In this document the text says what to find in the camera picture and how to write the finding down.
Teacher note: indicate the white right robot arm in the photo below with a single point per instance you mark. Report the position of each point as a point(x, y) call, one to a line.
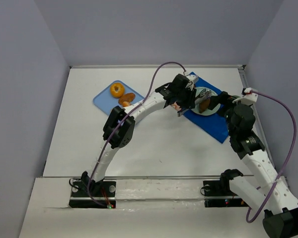
point(272, 197)

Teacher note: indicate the metal kitchen tongs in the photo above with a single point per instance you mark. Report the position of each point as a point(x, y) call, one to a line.
point(202, 93)

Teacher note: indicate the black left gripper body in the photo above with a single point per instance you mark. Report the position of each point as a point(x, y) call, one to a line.
point(189, 98)

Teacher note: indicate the orange bread roll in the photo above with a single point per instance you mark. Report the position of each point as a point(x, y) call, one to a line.
point(126, 104)

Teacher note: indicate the dark brown croissant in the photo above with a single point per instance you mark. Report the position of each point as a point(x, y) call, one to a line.
point(203, 106)

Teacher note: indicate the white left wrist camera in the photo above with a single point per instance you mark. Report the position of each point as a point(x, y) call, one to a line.
point(192, 79)

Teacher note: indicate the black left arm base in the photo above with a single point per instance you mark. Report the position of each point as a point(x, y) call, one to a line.
point(103, 197)

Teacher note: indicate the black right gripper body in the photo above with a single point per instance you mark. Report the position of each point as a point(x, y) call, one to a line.
point(218, 100)

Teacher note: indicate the blue cartoon placemat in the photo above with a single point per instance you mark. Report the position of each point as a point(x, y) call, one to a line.
point(208, 121)

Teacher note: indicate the orange brown flat bread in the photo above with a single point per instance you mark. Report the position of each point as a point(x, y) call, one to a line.
point(129, 97)

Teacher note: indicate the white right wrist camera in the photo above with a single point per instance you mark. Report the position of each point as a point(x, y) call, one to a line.
point(248, 97)

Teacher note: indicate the light blue tray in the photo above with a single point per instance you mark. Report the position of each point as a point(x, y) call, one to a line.
point(106, 102)

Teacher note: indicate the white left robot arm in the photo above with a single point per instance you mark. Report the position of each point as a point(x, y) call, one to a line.
point(119, 127)

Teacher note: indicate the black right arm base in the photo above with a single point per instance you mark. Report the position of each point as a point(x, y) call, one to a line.
point(216, 197)

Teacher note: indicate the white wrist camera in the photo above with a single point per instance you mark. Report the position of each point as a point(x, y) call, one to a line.
point(248, 97)
point(192, 79)

